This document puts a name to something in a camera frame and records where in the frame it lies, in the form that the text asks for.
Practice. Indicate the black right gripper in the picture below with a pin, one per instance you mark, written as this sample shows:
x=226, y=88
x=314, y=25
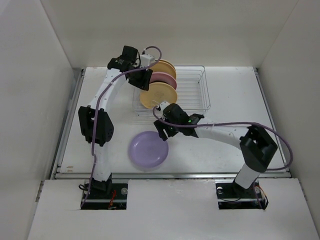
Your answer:
x=160, y=127

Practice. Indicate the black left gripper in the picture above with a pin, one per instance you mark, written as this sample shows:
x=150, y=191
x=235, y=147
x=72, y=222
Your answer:
x=143, y=83

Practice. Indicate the pink plastic plate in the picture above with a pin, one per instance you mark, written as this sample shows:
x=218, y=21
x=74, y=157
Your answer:
x=163, y=78

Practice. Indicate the yellow plastic plate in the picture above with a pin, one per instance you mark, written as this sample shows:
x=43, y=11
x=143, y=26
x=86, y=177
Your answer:
x=157, y=93

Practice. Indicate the beige plastic plate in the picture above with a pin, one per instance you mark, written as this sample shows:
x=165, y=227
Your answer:
x=161, y=67

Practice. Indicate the cream plastic plate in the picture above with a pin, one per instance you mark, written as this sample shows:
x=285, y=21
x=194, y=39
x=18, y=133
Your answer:
x=172, y=68

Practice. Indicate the purple plastic plate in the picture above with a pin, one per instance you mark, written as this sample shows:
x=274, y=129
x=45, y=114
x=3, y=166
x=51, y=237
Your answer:
x=147, y=151

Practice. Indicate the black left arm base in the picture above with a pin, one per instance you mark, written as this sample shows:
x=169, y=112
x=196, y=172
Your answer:
x=104, y=195

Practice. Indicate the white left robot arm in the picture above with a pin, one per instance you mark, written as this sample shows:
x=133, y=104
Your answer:
x=96, y=125

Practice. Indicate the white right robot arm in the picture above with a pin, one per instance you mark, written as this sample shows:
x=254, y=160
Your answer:
x=256, y=145

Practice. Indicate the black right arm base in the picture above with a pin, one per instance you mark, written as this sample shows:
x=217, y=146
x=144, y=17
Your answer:
x=233, y=197

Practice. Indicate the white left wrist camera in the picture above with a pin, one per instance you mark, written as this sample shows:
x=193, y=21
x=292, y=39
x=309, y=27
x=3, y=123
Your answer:
x=146, y=60

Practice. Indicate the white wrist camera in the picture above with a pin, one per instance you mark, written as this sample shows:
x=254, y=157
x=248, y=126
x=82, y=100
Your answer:
x=161, y=107
x=146, y=60

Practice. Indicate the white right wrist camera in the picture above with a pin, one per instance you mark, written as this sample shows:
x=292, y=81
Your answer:
x=161, y=107

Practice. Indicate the white wire dish rack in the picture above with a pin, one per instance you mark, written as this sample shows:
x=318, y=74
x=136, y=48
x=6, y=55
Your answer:
x=192, y=91

